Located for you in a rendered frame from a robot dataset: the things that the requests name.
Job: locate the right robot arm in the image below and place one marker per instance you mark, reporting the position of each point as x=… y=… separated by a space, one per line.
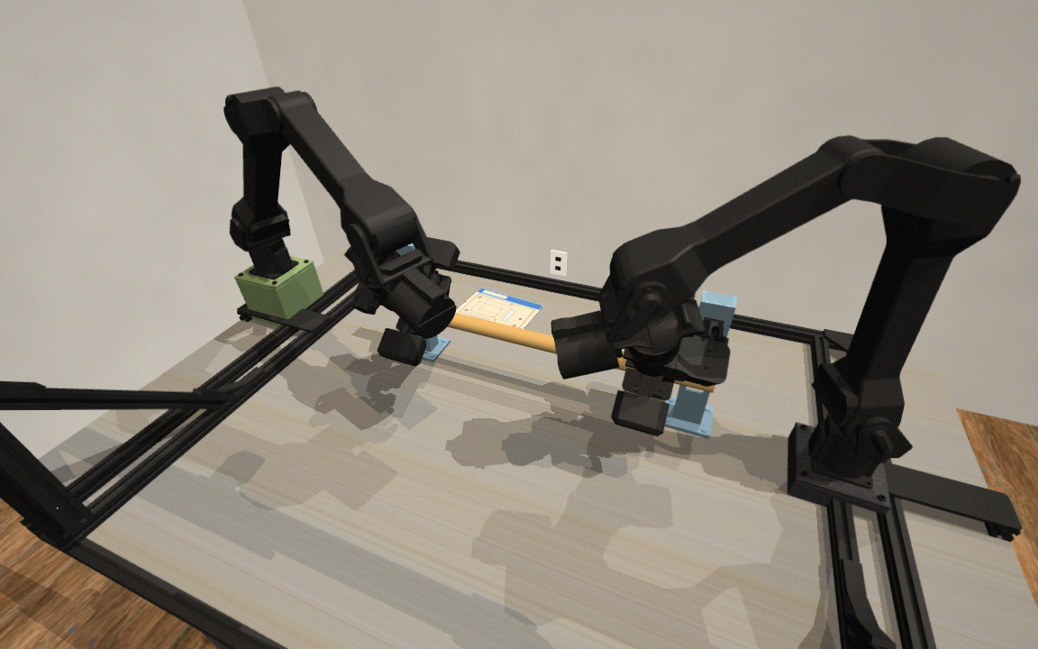
x=930 y=215

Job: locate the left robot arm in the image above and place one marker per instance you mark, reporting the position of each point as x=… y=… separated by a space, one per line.
x=376 y=219

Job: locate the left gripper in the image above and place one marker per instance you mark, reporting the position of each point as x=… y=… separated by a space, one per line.
x=404 y=345

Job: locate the long wooden rail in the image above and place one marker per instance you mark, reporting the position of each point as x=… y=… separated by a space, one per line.
x=543 y=342

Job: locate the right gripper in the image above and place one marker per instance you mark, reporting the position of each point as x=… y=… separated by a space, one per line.
x=643 y=412

